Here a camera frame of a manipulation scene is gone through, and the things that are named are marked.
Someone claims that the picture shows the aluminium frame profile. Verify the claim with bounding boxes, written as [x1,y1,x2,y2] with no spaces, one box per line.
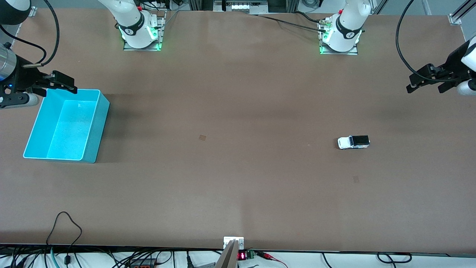
[448,0,476,25]

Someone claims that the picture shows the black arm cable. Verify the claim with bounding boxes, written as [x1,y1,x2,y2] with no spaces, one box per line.
[395,0,470,84]
[0,0,61,68]

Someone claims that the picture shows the turquoise plastic bin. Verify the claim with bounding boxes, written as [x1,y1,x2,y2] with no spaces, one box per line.
[23,89,110,163]

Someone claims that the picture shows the lit metal equipment rack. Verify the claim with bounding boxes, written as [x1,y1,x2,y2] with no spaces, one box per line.
[213,0,269,15]

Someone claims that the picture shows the red black clip leads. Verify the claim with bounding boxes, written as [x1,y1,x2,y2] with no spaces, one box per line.
[257,251,289,268]

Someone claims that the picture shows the short black table cable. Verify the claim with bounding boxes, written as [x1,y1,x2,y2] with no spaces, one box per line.
[292,11,325,24]

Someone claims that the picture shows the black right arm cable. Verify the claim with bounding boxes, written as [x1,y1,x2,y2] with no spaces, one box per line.
[0,0,61,68]

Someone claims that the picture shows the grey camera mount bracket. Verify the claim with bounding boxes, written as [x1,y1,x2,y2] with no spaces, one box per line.
[215,237,245,268]

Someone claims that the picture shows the thin black looped cable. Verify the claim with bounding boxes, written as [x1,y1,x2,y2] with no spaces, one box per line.
[46,211,83,268]

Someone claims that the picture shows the white jeep toy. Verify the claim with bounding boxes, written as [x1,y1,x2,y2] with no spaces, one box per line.
[337,135,371,150]

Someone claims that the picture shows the black power strip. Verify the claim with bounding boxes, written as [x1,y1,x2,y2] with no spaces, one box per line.
[128,258,157,268]

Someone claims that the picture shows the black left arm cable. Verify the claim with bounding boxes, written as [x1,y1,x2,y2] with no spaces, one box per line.
[395,0,470,84]

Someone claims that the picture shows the thick black table cable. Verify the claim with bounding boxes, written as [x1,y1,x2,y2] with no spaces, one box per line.
[257,14,328,32]

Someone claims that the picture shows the black coiled cable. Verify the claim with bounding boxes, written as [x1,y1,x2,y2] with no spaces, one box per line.
[377,252,413,264]

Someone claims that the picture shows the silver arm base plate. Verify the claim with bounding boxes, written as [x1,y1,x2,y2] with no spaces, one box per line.
[123,10,166,51]
[318,17,360,55]

